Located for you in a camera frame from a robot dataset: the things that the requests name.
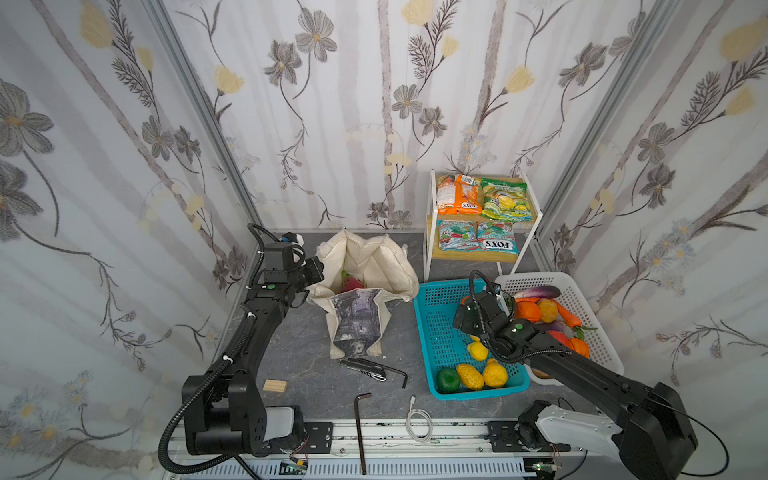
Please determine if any white wooden two-tier shelf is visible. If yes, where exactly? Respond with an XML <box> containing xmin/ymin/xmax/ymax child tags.
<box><xmin>423</xmin><ymin>169</ymin><xmax>543</xmax><ymax>282</ymax></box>

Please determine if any small green circuit board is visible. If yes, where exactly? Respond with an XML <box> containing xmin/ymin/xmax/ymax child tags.
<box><xmin>278</xmin><ymin>459</ymin><xmax>308</xmax><ymax>476</ymax></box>

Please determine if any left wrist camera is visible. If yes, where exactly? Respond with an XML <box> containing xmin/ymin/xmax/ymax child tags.
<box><xmin>280</xmin><ymin>232</ymin><xmax>304</xmax><ymax>246</ymax></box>

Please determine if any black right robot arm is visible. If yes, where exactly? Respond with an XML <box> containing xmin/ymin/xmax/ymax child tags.
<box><xmin>453</xmin><ymin>282</ymin><xmax>698</xmax><ymax>479</ymax></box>

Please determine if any teal plastic basket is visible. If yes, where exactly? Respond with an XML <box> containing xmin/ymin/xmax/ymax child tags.
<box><xmin>414</xmin><ymin>279</ymin><xmax>530</xmax><ymax>401</ymax></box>

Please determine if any white plastic basket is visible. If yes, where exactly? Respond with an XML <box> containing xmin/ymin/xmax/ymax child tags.
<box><xmin>495</xmin><ymin>272</ymin><xmax>625</xmax><ymax>375</ymax></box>

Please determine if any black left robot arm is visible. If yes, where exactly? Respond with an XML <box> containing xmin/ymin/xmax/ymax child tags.
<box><xmin>158</xmin><ymin>239</ymin><xmax>324</xmax><ymax>475</ymax></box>

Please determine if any green yellow candy bag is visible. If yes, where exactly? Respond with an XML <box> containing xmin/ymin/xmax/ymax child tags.
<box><xmin>480</xmin><ymin>178</ymin><xmax>533</xmax><ymax>223</ymax></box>

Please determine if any cream canvas tote bag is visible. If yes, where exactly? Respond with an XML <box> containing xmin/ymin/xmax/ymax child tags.
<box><xmin>309</xmin><ymin>230</ymin><xmax>419</xmax><ymax>360</ymax></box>

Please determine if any yellow pear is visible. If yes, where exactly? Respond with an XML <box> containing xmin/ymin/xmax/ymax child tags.
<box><xmin>483</xmin><ymin>358</ymin><xmax>509</xmax><ymax>389</ymax></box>

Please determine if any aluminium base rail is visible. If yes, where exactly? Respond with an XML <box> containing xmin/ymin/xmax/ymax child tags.
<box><xmin>158</xmin><ymin>416</ymin><xmax>667</xmax><ymax>480</ymax></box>

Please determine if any black utility knife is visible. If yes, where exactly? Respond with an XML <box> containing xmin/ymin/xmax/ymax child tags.
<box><xmin>339</xmin><ymin>358</ymin><xmax>387</xmax><ymax>382</ymax></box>

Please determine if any small wooden block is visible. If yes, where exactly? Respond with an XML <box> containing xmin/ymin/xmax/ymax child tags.
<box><xmin>263</xmin><ymin>379</ymin><xmax>288</xmax><ymax>394</ymax></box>

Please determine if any orange persimmon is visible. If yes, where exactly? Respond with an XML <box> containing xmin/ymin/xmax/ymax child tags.
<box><xmin>515</xmin><ymin>301</ymin><xmax>542</xmax><ymax>323</ymax></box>

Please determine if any green lime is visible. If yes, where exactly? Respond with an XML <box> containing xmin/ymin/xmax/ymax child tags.
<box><xmin>435</xmin><ymin>367</ymin><xmax>462</xmax><ymax>395</ymax></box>

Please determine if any small orange pumpkin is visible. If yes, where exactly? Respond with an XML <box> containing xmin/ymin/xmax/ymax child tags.
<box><xmin>569</xmin><ymin>338</ymin><xmax>591</xmax><ymax>358</ymax></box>

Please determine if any yellow bell pepper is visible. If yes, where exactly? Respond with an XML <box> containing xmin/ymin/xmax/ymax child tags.
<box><xmin>537</xmin><ymin>299</ymin><xmax>559</xmax><ymax>324</ymax></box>

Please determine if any orange candy bag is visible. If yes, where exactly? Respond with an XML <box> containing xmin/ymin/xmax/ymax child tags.
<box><xmin>436</xmin><ymin>174</ymin><xmax>483</xmax><ymax>215</ymax></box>

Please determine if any large black hex key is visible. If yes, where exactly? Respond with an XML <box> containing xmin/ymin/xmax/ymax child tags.
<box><xmin>353</xmin><ymin>392</ymin><xmax>372</xmax><ymax>476</ymax></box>

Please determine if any small black hex key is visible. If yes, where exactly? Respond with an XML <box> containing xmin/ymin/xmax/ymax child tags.
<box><xmin>376</xmin><ymin>362</ymin><xmax>409</xmax><ymax>389</ymax></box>

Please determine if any white coiled cable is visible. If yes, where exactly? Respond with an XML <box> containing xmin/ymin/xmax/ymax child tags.
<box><xmin>404</xmin><ymin>395</ymin><xmax>434</xmax><ymax>445</ymax></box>

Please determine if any teal mint candy bag right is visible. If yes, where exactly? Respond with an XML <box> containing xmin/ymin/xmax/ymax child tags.
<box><xmin>477</xmin><ymin>221</ymin><xmax>519</xmax><ymax>255</ymax></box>

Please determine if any pink dragon fruit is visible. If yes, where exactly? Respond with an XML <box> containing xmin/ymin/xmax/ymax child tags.
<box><xmin>341</xmin><ymin>270</ymin><xmax>366</xmax><ymax>293</ymax></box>

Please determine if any yellow lemon middle lower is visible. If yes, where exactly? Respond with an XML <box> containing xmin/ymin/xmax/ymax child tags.
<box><xmin>467</xmin><ymin>336</ymin><xmax>489</xmax><ymax>362</ymax></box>

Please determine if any orange carrot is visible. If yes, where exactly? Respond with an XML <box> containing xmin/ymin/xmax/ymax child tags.
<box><xmin>555</xmin><ymin>302</ymin><xmax>582</xmax><ymax>328</ymax></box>

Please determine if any red tomato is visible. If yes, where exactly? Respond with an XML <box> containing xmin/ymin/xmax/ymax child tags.
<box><xmin>548</xmin><ymin>331</ymin><xmax>572</xmax><ymax>349</ymax></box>

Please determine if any purple eggplant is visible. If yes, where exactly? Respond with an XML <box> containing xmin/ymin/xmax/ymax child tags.
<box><xmin>513</xmin><ymin>285</ymin><xmax>561</xmax><ymax>301</ymax></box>

